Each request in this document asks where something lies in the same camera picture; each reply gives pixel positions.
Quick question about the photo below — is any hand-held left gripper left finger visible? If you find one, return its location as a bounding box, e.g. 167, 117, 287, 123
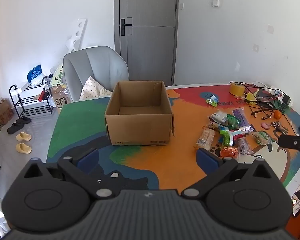
23, 147, 117, 200

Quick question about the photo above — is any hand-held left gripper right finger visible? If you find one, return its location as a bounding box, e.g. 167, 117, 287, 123
181, 147, 273, 201

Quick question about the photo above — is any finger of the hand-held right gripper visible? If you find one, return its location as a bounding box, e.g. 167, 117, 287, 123
277, 135, 300, 154

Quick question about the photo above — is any orange snack packet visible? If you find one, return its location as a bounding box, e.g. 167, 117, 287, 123
219, 145, 238, 159

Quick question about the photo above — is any bright green snack packet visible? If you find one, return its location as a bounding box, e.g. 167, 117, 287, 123
219, 127, 234, 147

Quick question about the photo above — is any brown cardboard box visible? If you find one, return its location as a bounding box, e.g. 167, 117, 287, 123
105, 81, 175, 146

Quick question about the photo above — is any long clear biscuit pack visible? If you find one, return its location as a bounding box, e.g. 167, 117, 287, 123
195, 127, 215, 150

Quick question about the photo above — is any bunch of keys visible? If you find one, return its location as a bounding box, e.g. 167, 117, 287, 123
270, 121, 289, 132

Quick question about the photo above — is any round biscuit green packet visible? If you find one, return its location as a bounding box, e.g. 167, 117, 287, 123
252, 131, 273, 145

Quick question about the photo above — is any grey purple candy pack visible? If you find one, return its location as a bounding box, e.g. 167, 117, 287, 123
236, 138, 253, 155

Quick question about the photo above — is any dark green snack packet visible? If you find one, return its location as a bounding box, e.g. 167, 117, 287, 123
226, 114, 240, 130

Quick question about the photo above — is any purple strip pack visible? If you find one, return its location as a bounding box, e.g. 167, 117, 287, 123
232, 107, 250, 128

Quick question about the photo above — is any small green silver snack packet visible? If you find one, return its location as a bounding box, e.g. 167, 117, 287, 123
206, 94, 219, 107

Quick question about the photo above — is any black smartphone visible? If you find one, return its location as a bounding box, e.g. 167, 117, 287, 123
291, 190, 300, 217

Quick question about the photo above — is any brown printed carton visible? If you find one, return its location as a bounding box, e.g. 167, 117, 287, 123
51, 85, 71, 114

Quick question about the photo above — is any yellow slipper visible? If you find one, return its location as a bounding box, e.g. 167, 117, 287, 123
16, 142, 32, 154
16, 132, 32, 141

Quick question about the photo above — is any white dotted pillow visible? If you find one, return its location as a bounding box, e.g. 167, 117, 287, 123
79, 76, 112, 100

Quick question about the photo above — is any yellow tape roll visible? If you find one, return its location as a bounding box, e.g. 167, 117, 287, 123
229, 82, 245, 96

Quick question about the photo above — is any black metal shoe rack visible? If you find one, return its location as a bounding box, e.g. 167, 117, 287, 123
9, 79, 54, 118

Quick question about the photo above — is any green printed bag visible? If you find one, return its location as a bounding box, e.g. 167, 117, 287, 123
50, 65, 65, 87

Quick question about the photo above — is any grey upholstered chair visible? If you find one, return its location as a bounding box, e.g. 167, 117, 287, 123
63, 46, 130, 103

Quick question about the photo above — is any small patterned cardboard box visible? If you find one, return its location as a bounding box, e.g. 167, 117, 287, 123
0, 99, 14, 125

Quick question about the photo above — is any blue plastic bag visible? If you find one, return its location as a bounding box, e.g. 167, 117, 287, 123
27, 64, 44, 83

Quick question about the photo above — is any grey door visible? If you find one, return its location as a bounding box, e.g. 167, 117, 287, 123
114, 0, 178, 87

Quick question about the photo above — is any white foam board with holes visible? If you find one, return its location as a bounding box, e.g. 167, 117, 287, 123
66, 18, 87, 53

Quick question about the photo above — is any black wire stand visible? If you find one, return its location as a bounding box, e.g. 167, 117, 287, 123
245, 87, 293, 117

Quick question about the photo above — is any black door handle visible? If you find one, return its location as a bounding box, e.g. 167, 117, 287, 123
121, 19, 133, 36

